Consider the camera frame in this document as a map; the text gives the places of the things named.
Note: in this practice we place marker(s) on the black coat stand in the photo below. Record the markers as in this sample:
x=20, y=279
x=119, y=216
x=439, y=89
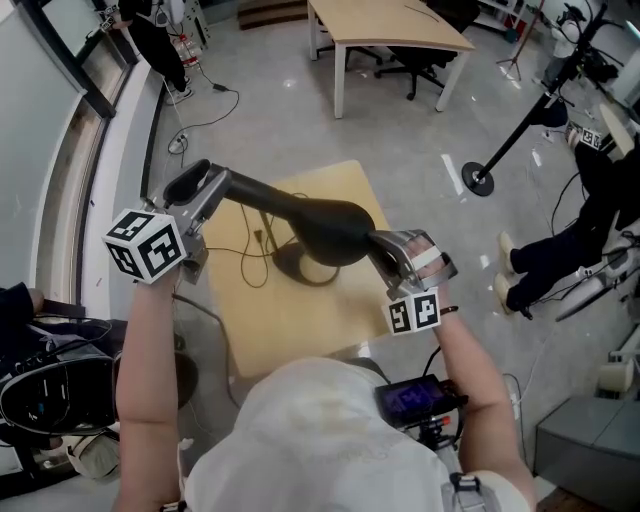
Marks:
x=477, y=177

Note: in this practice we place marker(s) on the grey white shell backpack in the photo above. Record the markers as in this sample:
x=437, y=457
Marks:
x=585, y=295

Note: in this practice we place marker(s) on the large wooden white-legged table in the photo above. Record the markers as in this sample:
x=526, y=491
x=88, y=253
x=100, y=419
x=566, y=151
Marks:
x=385, y=25

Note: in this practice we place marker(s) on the person's left forearm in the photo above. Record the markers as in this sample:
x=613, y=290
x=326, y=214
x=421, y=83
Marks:
x=150, y=360

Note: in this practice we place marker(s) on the black wrist band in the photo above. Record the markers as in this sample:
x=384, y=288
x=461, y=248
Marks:
x=448, y=310

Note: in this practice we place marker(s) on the black desk lamp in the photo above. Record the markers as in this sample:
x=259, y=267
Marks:
x=325, y=230

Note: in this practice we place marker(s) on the person's right forearm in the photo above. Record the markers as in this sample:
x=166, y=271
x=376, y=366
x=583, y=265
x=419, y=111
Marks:
x=475, y=380

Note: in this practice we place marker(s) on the person's right hand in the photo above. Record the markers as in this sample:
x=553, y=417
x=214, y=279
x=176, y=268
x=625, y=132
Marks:
x=422, y=247

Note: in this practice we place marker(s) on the black power adapter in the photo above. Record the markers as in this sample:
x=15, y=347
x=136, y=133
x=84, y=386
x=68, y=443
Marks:
x=220, y=87

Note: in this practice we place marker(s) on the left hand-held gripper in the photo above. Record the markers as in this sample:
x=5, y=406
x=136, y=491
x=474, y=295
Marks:
x=150, y=250

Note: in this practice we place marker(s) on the white power strip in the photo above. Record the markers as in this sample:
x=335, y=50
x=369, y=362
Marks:
x=515, y=405
x=177, y=144

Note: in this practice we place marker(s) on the black shell backpack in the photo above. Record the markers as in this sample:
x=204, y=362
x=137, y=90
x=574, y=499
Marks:
x=55, y=395

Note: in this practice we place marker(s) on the beige fabric bag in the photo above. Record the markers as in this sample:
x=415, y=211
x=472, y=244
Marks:
x=95, y=457

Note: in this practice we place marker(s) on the black office chair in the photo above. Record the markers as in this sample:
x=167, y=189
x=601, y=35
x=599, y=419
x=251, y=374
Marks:
x=365, y=52
x=415, y=60

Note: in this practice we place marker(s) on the wooden tripod stand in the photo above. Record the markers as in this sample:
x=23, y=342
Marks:
x=526, y=32

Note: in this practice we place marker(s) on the small wooden side table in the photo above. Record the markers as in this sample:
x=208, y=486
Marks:
x=280, y=325

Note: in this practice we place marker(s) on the black framed window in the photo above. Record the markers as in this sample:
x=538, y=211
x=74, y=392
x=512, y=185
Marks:
x=30, y=125

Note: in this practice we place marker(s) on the person's white t-shirt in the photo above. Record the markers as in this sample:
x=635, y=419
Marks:
x=310, y=440

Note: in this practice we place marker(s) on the clear water bottle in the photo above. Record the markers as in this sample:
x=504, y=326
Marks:
x=189, y=50

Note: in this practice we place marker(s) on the round white table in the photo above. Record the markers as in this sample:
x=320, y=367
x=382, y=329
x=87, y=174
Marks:
x=617, y=130

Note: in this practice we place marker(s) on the cream cylindrical container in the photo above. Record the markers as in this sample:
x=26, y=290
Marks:
x=614, y=379

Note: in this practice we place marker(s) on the wooden step platform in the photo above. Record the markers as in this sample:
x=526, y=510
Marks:
x=270, y=15

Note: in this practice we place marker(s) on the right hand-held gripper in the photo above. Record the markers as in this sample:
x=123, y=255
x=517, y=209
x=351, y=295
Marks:
x=420, y=312

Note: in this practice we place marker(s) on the grey storage box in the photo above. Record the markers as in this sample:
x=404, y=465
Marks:
x=590, y=450

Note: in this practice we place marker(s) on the black chest-mounted monitor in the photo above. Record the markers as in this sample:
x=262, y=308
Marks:
x=410, y=400

